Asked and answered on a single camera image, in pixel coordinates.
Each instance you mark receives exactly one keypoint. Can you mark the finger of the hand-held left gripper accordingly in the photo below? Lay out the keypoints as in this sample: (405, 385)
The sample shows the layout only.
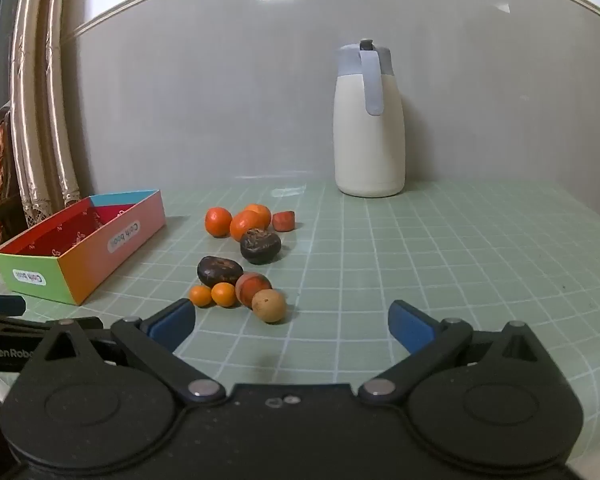
(0, 303)
(15, 325)

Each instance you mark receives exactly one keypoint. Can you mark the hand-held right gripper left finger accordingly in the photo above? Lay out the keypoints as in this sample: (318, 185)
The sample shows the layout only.
(172, 319)

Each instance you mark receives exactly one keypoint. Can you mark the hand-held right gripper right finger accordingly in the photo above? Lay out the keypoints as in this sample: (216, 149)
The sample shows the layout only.
(411, 324)

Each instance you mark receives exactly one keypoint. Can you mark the small orange kumquat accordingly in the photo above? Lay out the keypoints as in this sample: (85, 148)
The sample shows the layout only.
(223, 295)
(200, 296)

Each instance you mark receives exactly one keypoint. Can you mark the dark passion fruit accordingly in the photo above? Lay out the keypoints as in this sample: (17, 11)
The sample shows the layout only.
(220, 271)
(260, 247)

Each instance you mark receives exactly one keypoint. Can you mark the red-orange round fruit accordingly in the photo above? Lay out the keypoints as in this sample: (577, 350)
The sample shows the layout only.
(252, 285)

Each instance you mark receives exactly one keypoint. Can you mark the brown round longan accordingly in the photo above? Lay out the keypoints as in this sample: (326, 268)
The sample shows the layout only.
(269, 306)

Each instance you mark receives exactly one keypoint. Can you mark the colourful cardboard box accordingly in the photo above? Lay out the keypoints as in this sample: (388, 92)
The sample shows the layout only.
(105, 247)

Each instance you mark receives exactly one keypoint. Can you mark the tangerine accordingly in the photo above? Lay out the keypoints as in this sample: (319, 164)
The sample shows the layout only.
(261, 212)
(242, 225)
(217, 222)

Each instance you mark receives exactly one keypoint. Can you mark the red fruit piece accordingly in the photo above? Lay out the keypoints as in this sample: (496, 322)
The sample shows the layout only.
(283, 221)

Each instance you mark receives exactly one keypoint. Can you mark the cream thermos jug grey lid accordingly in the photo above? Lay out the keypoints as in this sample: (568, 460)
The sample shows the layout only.
(367, 140)

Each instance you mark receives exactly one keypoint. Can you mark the beige satin curtain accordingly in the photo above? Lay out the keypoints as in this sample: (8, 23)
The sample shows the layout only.
(40, 110)

